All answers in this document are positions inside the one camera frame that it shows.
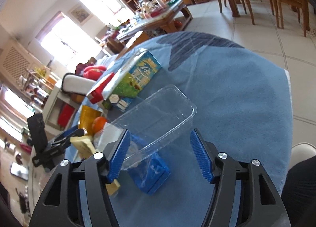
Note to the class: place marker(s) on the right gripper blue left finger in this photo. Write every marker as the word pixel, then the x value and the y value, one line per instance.
pixel 116 153

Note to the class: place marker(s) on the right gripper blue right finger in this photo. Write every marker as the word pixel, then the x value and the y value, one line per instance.
pixel 202 156

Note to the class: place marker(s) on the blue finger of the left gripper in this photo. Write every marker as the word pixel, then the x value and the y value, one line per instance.
pixel 73 132

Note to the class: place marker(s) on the blue tissue packet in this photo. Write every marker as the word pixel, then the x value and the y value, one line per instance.
pixel 150 174

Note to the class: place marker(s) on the clear plastic tray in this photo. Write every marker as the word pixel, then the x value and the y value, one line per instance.
pixel 153 124

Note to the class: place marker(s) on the cream paper box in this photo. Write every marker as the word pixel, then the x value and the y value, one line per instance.
pixel 84 145

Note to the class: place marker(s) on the yellow snack packet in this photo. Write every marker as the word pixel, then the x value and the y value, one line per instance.
pixel 87 117

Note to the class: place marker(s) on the orange fruit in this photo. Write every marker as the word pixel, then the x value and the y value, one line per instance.
pixel 98 124

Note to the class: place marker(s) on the red white carton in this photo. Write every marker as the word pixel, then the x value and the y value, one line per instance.
pixel 95 93

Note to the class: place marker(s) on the red cushion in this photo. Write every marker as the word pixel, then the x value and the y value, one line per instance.
pixel 94 72

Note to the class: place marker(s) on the blue tablecloth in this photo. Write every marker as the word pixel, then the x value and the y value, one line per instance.
pixel 244 107

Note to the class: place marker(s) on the blue green milk carton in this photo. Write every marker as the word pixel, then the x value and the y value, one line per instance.
pixel 126 84

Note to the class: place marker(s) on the wooden coffee table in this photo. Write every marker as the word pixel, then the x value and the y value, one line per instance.
pixel 175 18

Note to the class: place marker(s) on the framed wall picture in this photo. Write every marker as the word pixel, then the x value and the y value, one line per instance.
pixel 80 14

